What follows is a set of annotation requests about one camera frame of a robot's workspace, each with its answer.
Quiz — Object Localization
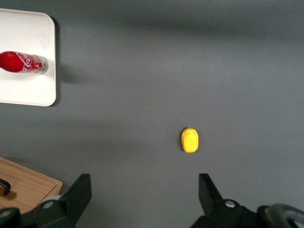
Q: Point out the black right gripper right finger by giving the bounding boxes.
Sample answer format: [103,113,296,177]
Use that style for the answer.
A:
[190,173,262,228]

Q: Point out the cream rectangular tray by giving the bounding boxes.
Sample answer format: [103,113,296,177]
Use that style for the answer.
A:
[0,8,57,107]

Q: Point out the short black drawer handle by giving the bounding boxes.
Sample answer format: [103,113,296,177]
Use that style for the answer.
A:
[0,179,11,197]

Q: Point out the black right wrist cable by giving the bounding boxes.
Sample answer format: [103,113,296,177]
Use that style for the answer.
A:
[257,203,304,228]

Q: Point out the oak wooden drawer cabinet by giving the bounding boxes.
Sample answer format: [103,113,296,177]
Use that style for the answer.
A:
[0,156,64,214]

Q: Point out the wooden drawer, shorter handle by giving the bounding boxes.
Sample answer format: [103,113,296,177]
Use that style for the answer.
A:
[0,163,59,214]

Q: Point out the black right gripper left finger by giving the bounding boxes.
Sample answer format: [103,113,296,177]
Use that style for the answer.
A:
[21,173,92,228]

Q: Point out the red coke bottle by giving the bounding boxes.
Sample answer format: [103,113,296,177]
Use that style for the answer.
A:
[0,50,50,75]

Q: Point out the yellow toy lemon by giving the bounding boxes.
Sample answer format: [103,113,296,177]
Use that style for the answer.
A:
[180,127,200,154]

